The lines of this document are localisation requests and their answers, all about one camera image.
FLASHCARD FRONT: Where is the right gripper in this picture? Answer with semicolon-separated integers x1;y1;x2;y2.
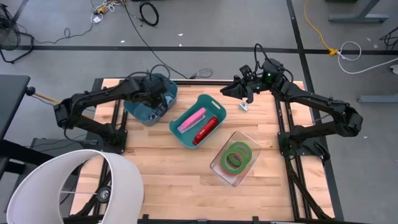
220;63;269;106

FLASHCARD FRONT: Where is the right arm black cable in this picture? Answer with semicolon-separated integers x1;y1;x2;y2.
253;43;272;65

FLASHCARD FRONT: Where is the black floor fan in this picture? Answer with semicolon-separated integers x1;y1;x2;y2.
0;3;35;65

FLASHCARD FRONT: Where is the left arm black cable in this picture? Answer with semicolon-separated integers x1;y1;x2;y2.
150;63;171;80

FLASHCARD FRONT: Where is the grey desk foot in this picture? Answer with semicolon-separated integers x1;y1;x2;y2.
356;94;398;105
328;0;390;24

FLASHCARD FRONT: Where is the pink stapler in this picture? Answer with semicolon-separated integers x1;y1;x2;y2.
177;107;207;134

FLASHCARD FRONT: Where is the red stapler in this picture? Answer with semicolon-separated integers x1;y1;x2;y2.
192;116;220;146

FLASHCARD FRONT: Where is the long black floor cable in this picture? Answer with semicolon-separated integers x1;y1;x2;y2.
122;0;190;80

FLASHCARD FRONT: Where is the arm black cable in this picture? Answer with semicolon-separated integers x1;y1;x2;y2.
253;43;272;65
150;63;171;80

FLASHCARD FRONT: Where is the white floor cable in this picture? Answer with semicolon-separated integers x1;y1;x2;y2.
336;40;398;75

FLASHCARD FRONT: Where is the wooden stick black knob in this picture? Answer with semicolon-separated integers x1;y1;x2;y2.
24;86;64;106

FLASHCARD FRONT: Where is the black coiled cable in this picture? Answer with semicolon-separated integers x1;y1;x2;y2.
139;1;160;27

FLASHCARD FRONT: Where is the black aluminium frame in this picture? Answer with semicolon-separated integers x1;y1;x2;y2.
70;77;345;224

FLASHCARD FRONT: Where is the teal plastic bin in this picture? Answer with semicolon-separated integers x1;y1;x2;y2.
169;94;228;149

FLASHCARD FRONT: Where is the clear plastic tray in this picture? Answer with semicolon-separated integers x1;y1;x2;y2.
208;129;263;187

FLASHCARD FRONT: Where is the black desk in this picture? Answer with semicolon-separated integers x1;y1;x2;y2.
0;74;47;181

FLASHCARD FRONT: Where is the table lamp white shade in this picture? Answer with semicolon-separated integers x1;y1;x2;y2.
6;149;146;224

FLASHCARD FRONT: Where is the thin black floor cable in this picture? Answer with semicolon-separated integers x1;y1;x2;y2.
30;21;94;45

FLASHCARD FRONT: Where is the yellow extension cable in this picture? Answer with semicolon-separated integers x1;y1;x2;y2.
303;0;340;57

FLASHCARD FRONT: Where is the black cable bundle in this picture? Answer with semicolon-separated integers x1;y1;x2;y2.
378;26;398;51

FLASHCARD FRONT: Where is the slate blue plastic bin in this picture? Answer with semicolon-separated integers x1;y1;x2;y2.
123;72;179;127

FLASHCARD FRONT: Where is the green tape roll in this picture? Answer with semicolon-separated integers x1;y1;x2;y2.
229;141;253;169
220;146;249;175

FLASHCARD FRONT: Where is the white and yellow cable bundle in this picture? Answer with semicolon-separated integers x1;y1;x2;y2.
89;0;122;25

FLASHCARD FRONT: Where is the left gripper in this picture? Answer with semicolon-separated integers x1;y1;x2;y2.
132;77;169;109

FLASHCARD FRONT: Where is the grey looped cable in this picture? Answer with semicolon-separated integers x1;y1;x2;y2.
188;68;214;80

